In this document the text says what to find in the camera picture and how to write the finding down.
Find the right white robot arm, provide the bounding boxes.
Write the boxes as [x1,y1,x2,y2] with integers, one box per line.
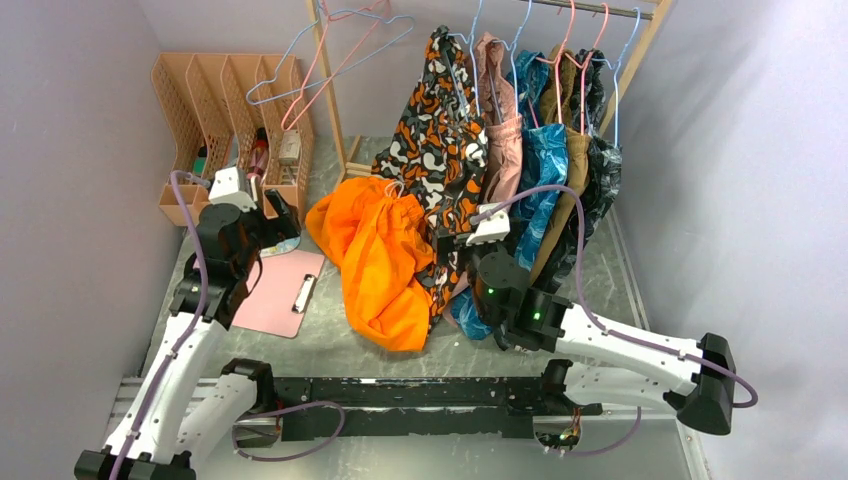
[437,234,736,436]

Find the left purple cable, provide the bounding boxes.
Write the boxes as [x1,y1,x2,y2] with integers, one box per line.
[112,170,213,480]

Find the brown shorts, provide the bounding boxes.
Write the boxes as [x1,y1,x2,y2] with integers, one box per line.
[531,46,589,286]

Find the peach file organizer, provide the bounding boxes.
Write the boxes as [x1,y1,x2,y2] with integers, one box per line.
[151,52,315,215]

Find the wooden clothes rack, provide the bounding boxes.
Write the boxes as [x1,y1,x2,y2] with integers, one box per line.
[327,1,672,138]

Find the orange camouflage shorts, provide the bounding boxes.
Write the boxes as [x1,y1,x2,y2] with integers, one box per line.
[372,25,487,323]

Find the blue patterned shorts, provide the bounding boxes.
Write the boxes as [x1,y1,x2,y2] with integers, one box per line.
[450,49,570,341]

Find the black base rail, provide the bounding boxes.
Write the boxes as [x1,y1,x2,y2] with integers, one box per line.
[235,377,578,447]

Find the pink clipboard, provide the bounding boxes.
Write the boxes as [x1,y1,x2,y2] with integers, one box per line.
[232,250,325,338]

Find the blue wire hanger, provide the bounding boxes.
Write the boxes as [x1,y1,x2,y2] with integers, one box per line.
[244,1,416,106]

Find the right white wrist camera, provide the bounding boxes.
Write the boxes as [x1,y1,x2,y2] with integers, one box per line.
[465,203,511,247]

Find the blue packaged item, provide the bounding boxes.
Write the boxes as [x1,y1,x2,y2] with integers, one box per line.
[260,237,301,258]

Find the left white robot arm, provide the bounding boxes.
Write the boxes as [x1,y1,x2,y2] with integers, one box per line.
[74,190,300,479]

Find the pink wire hanger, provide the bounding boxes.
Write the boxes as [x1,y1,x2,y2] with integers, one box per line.
[281,1,375,136]

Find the purple cable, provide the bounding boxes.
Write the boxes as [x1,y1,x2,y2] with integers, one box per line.
[112,170,213,480]
[471,184,760,409]

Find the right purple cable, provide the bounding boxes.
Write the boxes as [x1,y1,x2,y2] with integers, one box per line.
[471,184,760,409]

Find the pink shorts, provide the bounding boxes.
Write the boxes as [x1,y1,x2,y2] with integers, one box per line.
[474,32,523,204]

